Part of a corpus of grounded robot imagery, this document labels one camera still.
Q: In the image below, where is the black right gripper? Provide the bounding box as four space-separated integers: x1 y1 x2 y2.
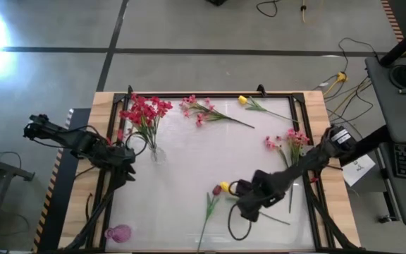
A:
229 169 287 224

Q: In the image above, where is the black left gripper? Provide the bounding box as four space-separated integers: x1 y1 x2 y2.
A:
100 146 137 183

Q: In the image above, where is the yellow tulip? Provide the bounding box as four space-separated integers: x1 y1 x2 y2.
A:
219 181 291 226
237 95 297 123

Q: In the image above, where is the dark red tulip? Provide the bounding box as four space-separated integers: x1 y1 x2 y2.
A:
196 184 223 253

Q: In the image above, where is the clear glass vase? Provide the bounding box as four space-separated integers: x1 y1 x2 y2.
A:
149 144 168 165

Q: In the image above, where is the red flower spray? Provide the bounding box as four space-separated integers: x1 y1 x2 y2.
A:
130 93 174 151
118 107 158 151

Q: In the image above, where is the purple glass vase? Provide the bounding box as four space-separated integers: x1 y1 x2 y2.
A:
104 224 133 244

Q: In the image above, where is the pink flower spray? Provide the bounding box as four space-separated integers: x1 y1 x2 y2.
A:
263 128 312 214
178 94 256 130

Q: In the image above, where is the white table mat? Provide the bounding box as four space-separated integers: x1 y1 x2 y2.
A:
106 97 316 252

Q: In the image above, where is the grey metal stand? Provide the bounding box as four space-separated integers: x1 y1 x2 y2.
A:
0 140 37 248

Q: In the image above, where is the white paper box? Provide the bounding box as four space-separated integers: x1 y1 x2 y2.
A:
342 154 376 188

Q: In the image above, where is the black desk leg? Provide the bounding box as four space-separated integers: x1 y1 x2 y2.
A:
378 169 401 224

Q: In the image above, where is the grey desk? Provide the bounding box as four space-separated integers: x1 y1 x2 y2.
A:
364 56 406 229

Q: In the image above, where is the black monitor pole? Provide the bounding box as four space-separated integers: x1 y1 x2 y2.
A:
379 17 406 68

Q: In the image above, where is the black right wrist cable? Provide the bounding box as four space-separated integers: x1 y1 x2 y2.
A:
227 202 253 241

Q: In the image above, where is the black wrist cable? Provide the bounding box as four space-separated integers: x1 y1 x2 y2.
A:
227 202 253 241
124 131 148 157

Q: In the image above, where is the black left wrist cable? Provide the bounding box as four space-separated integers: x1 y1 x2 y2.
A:
124 131 148 157

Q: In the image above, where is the black cable bundle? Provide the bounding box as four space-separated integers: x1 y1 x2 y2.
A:
296 169 361 250
65 169 114 250

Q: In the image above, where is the black aluminium table frame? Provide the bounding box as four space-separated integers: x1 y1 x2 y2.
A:
99 92 333 253

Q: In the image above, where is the yellow floor cable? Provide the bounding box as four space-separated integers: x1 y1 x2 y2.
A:
300 0 312 24
322 77 372 117

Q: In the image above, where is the black floor cable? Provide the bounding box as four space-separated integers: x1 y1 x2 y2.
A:
326 79 375 140
255 0 281 18
337 37 380 73

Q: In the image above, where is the black coiled cable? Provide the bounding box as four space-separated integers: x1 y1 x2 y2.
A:
388 62 406 91

